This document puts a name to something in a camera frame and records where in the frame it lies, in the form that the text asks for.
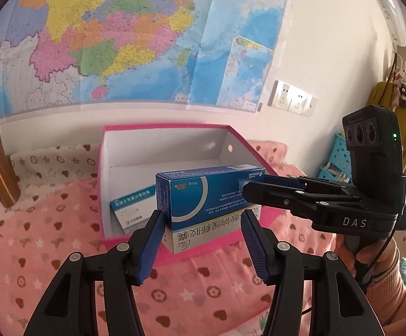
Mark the small hanging plush toy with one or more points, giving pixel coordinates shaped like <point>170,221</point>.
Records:
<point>400,91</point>

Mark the pink printed blanket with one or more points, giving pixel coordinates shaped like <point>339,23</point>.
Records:
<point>49,252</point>

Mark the person's right hand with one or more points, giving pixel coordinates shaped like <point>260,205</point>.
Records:
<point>392,262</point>

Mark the white air conditioner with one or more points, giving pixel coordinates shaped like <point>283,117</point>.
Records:
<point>392,17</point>

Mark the small teal white medicine box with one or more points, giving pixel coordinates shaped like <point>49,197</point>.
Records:
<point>133,210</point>

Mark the white wall socket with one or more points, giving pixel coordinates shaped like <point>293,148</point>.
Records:
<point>298,100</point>
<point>279,94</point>
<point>311,106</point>

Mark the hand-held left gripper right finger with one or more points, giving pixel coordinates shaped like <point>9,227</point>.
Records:
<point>255,248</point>

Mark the colourful wall map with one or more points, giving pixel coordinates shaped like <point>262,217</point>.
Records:
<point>119,42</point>

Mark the teal plastic baskets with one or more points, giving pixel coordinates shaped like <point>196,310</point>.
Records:
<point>339,154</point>

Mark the pink cardboard box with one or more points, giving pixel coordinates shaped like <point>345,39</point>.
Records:
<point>119,147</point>

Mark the large blue medicine box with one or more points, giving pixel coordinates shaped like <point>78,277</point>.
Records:
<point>196,196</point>

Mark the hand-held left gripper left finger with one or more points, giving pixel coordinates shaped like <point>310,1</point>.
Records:
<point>147,248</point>

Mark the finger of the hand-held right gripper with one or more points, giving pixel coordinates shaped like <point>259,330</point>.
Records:
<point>273,196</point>
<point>322,184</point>

